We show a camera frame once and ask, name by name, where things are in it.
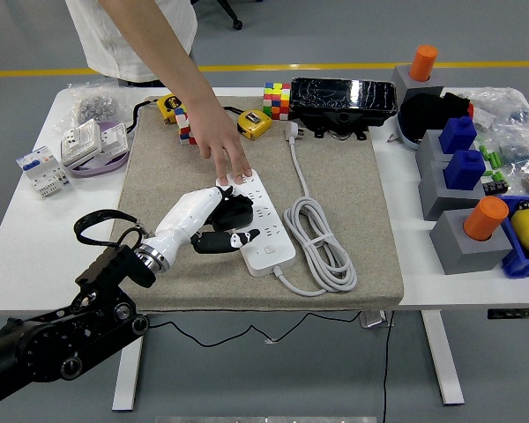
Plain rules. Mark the person's left hand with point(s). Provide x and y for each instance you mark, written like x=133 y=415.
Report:
x=220 y=136

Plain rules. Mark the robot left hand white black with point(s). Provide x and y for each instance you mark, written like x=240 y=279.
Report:
x=181 y=220

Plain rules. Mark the black plug adapter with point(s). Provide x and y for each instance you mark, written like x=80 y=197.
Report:
x=233 y=216

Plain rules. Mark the white power strip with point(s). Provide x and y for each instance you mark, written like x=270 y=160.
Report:
x=273 y=264

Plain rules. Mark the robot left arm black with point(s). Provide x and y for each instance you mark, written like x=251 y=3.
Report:
x=48 y=348

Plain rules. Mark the person's left forearm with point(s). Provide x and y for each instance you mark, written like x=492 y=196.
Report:
x=167 y=57

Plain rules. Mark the yellow tape measure black clip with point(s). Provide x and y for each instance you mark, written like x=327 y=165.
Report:
x=253 y=123

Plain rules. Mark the cube puzzle with white face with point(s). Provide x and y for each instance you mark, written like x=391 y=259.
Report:
x=183 y=128

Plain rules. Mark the yellow tape measure black label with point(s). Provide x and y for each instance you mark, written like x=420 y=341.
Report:
x=167 y=103

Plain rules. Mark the tall multicolour cube puzzle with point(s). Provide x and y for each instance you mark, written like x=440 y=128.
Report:
x=277 y=101

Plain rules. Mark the black office chair base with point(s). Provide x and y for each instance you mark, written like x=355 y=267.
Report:
x=231 y=15

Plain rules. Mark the glossy black box device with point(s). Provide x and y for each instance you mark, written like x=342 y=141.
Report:
x=335 y=94

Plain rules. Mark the clear bag of metal nuts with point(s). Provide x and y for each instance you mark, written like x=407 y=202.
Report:
x=94 y=106

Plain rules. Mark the grey-brown mat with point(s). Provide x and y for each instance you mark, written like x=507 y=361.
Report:
x=357 y=176

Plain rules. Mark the person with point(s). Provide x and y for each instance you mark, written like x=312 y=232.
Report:
x=101 y=48

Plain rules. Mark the white blue circuit breaker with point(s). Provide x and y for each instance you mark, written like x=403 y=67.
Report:
x=39 y=172

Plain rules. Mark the white table leg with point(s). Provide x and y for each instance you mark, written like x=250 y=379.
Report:
x=128 y=379
x=443 y=361

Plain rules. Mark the small metal clip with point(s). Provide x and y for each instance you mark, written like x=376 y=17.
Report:
x=393 y=138

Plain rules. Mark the white blue round case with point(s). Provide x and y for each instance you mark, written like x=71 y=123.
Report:
x=407 y=138

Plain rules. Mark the grey block with hole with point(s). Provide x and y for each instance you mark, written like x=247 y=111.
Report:
x=403 y=81
x=458 y=255

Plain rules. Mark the black cloth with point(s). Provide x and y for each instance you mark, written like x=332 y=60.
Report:
x=423 y=114

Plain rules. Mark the grey block base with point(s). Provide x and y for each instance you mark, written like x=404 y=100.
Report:
x=427 y=150
x=436 y=194

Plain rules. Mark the orange cylinder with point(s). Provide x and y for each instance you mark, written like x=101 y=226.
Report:
x=423 y=61
x=485 y=218

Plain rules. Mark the blue block with knob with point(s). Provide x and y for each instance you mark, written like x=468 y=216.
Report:
x=465 y=169
x=457 y=134

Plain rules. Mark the green plastic pieces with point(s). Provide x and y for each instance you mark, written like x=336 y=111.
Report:
x=491 y=156

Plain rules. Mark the small black terminal block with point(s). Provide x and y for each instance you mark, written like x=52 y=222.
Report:
x=496 y=187

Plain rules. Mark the clear bag of small parts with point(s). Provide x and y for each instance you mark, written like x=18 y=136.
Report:
x=502 y=106

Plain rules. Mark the clear bag of blue parts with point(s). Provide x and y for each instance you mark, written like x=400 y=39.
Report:
x=518 y=152

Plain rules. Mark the blue plastic bin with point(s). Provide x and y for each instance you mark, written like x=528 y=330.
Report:
x=518 y=264

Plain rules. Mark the black table control panel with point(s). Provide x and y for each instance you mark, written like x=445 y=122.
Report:
x=516 y=314

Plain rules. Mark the white wall switch panel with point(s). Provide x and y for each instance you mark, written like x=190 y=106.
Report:
x=114 y=138

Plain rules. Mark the white wall socket panel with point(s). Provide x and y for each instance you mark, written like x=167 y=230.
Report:
x=81 y=143

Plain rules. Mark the metal bracket under table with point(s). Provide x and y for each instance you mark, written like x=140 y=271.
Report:
x=374 y=319

